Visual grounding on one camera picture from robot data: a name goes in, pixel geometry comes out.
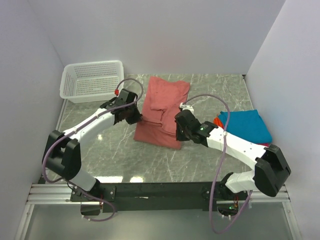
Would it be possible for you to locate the salmon pink t shirt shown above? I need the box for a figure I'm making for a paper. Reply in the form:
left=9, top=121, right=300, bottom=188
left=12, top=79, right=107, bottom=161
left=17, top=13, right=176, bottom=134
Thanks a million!
left=133, top=76, right=190, bottom=150

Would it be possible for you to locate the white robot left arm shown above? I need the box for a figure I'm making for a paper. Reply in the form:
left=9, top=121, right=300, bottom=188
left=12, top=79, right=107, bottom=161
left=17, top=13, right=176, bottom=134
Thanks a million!
left=42, top=89, right=142, bottom=201

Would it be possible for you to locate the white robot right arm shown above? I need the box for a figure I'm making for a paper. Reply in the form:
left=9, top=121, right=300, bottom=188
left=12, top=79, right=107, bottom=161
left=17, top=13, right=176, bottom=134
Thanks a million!
left=174, top=109, right=291, bottom=200

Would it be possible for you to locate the orange folded t shirt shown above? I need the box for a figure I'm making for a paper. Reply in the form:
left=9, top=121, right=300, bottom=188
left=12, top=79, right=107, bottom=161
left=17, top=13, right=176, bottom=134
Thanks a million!
left=213, top=116, right=224, bottom=128

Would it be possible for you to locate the white perforated plastic basket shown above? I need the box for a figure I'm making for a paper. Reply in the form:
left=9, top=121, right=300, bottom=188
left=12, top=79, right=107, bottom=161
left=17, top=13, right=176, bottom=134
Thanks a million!
left=59, top=60, right=124, bottom=104

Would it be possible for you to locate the blue folded t shirt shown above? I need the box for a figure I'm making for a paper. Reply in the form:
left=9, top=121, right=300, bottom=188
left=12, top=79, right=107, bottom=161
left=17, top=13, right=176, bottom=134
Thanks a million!
left=226, top=109, right=273, bottom=144

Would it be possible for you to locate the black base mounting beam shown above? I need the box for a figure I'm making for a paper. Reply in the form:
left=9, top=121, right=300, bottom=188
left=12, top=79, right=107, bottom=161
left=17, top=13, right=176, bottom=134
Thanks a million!
left=69, top=182, right=249, bottom=216

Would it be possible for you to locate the magenta folded t shirt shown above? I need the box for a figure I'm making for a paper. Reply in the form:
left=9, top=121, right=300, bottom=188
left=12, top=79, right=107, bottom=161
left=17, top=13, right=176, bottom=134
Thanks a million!
left=257, top=143, right=270, bottom=147

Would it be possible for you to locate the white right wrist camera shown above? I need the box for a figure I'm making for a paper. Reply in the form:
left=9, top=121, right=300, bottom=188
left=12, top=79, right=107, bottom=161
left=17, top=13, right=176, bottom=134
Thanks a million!
left=179, top=102, right=194, bottom=114

